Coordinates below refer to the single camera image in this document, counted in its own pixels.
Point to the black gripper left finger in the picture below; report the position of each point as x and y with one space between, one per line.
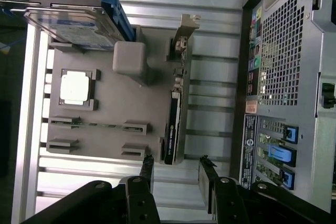
136 203

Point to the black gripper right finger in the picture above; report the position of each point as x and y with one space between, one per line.
228 203

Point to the blue slot clip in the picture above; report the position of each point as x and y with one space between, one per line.
292 133
281 154
287 179

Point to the green RAM stick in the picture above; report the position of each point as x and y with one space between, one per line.
76 123

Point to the grey plastic parts rack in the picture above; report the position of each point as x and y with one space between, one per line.
118 103

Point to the silver CPU chip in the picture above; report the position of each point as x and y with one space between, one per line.
74 87

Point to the black case lock slider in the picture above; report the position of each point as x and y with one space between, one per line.
328 95

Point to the open black PC case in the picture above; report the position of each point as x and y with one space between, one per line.
323 51

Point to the hard disk blue label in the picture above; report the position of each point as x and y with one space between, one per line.
78 27

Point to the blue disk caddy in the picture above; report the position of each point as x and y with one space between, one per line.
113 6

